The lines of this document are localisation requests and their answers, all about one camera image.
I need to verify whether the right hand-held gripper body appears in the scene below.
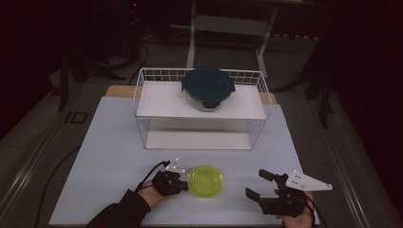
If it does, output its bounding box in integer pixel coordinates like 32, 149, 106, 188
259, 170, 334, 219

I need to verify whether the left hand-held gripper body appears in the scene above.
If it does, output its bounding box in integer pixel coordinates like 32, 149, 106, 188
151, 158, 189, 197

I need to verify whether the round green lidded container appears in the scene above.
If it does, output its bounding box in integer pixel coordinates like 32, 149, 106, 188
187, 164, 224, 199

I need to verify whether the white wire shelf rack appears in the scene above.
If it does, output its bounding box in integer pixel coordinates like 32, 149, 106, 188
132, 66, 273, 151

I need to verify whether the round container with blue lid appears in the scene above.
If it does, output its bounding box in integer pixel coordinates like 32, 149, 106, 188
181, 66, 237, 112

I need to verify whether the person's left hand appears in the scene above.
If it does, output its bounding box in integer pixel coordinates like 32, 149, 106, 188
137, 180, 174, 210

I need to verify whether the person's right hand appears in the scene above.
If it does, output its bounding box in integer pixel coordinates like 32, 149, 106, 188
275, 193, 317, 228

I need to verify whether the white table cover sheet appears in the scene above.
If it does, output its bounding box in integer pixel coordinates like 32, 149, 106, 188
48, 96, 321, 226

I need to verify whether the black metal stand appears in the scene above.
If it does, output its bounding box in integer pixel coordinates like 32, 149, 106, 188
303, 31, 337, 129

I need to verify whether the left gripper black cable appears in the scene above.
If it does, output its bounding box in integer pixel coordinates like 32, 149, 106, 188
134, 161, 170, 193

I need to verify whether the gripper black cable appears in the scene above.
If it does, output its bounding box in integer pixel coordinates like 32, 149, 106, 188
134, 161, 170, 193
305, 196, 329, 228

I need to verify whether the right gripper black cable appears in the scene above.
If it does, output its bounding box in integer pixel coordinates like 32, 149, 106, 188
305, 196, 329, 228

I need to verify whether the black floor cable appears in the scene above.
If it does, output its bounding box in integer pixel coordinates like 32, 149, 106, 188
32, 143, 84, 228

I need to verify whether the bundle of black cables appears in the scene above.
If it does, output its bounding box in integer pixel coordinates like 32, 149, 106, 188
107, 18, 150, 86

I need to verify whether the metal frame desk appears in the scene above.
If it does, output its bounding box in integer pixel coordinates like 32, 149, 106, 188
185, 0, 279, 78

